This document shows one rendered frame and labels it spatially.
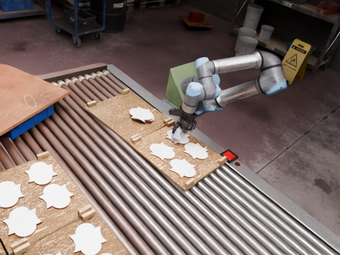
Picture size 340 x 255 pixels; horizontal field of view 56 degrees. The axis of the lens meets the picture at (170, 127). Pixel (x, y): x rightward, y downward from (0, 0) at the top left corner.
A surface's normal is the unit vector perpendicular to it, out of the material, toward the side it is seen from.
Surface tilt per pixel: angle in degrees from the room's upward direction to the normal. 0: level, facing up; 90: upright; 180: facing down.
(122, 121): 0
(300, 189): 0
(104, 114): 0
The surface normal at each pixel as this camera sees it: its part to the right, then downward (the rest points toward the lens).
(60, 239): 0.16, -0.79
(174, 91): -0.71, 0.33
